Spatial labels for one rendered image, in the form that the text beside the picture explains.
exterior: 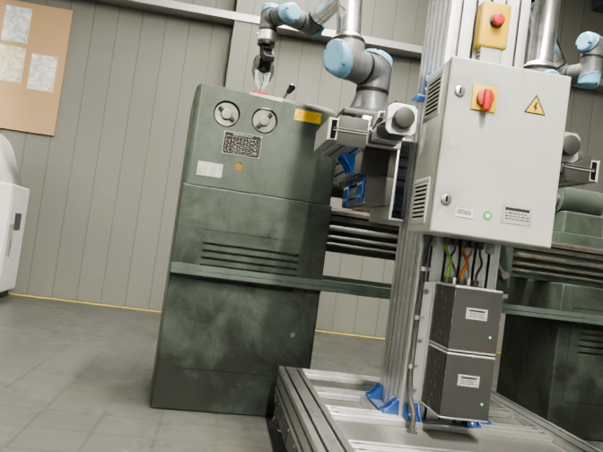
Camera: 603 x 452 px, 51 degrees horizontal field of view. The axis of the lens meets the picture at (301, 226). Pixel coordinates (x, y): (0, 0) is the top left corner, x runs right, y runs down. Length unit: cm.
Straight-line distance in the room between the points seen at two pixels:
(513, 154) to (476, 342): 51
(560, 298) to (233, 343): 146
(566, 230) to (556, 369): 65
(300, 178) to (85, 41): 365
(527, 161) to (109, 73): 447
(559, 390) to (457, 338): 138
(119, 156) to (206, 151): 319
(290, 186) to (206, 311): 59
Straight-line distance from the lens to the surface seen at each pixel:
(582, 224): 328
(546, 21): 240
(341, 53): 215
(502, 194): 175
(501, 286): 284
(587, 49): 258
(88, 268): 562
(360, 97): 224
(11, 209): 504
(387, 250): 272
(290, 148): 252
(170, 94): 567
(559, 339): 304
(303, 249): 251
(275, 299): 250
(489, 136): 175
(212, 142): 248
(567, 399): 312
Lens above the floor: 67
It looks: 2 degrees up
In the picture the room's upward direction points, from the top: 8 degrees clockwise
